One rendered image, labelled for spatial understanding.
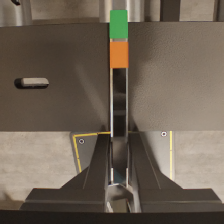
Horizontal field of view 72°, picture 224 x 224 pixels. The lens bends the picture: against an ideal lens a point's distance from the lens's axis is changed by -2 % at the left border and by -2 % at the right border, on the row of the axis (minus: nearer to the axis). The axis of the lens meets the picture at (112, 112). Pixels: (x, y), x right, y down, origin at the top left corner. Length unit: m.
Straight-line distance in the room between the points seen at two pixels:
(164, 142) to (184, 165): 0.60
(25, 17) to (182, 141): 1.41
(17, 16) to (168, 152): 1.06
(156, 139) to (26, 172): 1.28
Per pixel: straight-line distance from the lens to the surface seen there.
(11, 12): 0.49
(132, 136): 0.16
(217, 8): 0.53
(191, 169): 1.73
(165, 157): 1.19
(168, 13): 0.56
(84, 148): 1.13
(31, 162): 1.75
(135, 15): 0.41
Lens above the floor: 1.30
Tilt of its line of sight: 75 degrees down
